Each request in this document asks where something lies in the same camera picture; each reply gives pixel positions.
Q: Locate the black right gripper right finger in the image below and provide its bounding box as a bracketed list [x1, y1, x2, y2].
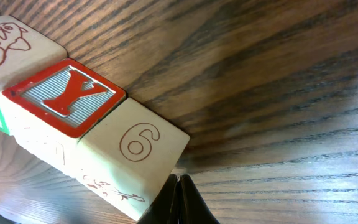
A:
[178, 174, 219, 224]

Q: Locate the green V letter block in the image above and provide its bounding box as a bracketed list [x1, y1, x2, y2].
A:
[0, 16, 68, 134]

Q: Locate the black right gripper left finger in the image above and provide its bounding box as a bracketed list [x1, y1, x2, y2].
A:
[137, 174, 178, 224]

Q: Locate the white block yellow S side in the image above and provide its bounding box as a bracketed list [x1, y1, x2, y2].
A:
[73, 98, 190, 221]

